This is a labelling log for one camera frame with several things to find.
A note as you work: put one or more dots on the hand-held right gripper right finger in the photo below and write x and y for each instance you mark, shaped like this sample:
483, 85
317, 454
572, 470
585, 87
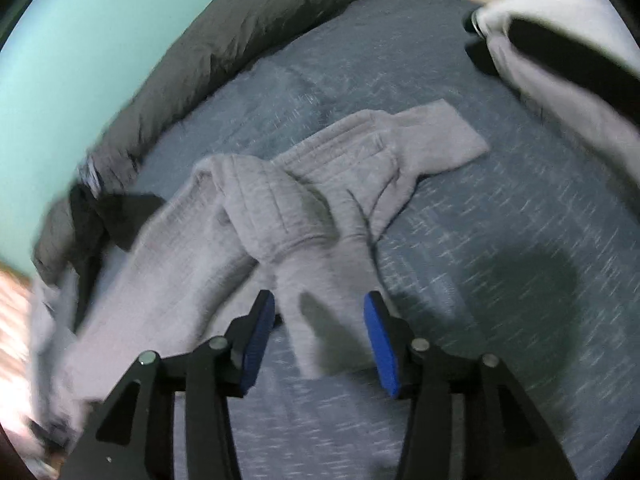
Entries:
382, 345

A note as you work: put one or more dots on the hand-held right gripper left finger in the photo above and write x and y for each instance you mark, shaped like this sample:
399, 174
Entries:
257, 345

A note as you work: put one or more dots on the grey sweatpants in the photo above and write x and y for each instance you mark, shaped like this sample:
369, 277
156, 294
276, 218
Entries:
260, 200

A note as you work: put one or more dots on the blue patterned bed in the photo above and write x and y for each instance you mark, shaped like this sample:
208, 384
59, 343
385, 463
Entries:
500, 235

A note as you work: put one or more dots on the black pants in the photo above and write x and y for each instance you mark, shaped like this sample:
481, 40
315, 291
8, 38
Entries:
125, 215

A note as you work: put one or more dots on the blue striped shirt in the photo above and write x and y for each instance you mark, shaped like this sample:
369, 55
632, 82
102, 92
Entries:
94, 177

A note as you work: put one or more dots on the pink curtain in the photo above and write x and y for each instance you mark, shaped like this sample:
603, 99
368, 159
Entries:
12, 340

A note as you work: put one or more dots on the dark grey rolled duvet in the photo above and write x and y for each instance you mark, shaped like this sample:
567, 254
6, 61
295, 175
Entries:
225, 45

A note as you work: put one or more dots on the light grey folded garment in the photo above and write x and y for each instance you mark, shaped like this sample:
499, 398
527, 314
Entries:
590, 125

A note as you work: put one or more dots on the black folded garment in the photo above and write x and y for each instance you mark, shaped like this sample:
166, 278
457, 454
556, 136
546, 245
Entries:
575, 60

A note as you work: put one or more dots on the white folded garment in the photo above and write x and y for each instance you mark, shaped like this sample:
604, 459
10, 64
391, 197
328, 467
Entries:
560, 5

